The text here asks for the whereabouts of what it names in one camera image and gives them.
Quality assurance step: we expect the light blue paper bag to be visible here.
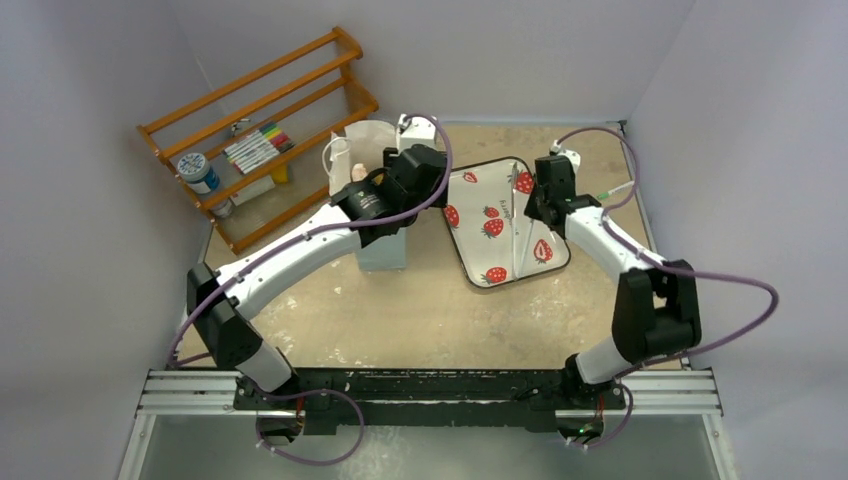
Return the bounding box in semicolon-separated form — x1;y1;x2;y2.
321;120;407;272

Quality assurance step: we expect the white strawberry tray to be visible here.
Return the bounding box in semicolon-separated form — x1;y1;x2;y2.
443;156;571;289

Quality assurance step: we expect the long fake bread loaf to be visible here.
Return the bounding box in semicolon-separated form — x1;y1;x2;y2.
350;163;369;182

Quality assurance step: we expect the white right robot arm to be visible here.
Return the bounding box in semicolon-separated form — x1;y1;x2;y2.
524;155;702;407

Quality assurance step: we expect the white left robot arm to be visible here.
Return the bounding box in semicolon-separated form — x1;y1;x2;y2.
187;144;452;409

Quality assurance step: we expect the green capped marker pen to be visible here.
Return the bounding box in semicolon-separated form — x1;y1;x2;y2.
596;182;634;200

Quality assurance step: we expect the yellow sponge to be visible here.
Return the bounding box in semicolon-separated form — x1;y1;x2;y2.
270;164;290;185

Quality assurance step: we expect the small white box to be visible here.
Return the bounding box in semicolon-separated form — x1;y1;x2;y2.
230;175;275;206

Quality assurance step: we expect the pack of coloured markers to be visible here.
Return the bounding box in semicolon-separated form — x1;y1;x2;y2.
224;122;294;175

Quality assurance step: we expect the orange wooden shelf rack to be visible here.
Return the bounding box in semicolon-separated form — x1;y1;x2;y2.
137;26;379;254

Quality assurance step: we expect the small clear bottle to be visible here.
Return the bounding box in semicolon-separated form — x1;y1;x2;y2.
210;199;234;218

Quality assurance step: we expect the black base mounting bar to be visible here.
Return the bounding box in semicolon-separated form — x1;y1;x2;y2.
234;367;627;436

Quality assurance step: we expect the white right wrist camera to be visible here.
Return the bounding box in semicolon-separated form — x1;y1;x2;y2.
549;147;581;175

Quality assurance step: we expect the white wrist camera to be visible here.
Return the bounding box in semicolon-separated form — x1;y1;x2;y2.
395;114;437;151
549;147;581;175

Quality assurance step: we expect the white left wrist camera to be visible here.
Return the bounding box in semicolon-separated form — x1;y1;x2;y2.
395;114;437;151

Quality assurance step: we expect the aluminium rail frame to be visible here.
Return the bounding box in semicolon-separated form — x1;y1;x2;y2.
119;369;739;479

